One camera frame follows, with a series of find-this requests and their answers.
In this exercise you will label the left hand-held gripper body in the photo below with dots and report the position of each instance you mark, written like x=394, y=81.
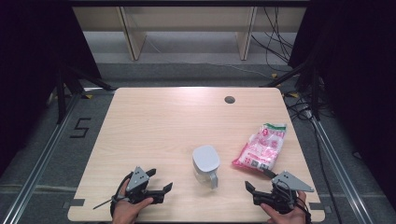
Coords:
x=137, y=182

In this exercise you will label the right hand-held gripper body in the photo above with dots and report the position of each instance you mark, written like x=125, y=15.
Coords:
x=281, y=199

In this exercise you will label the pink and white plastic bag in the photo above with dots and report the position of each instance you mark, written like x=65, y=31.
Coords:
x=263, y=147

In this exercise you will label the clear jar with white lid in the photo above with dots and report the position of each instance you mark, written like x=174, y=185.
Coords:
x=205, y=158

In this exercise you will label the person's right hand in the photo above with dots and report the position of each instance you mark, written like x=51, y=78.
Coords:
x=289, y=218

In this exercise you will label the person's left hand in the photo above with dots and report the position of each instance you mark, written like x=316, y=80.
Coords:
x=124, y=213

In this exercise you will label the black metal stand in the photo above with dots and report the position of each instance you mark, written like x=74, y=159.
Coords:
x=316, y=99
x=61, y=99

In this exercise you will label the dark curtain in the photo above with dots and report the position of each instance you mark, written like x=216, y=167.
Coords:
x=358, y=77
x=31, y=62

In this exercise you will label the aluminium floor rail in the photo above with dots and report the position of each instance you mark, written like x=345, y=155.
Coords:
x=37, y=169
x=339, y=168

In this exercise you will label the pale wooden furniture frame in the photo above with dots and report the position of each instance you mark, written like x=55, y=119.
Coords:
x=186, y=18

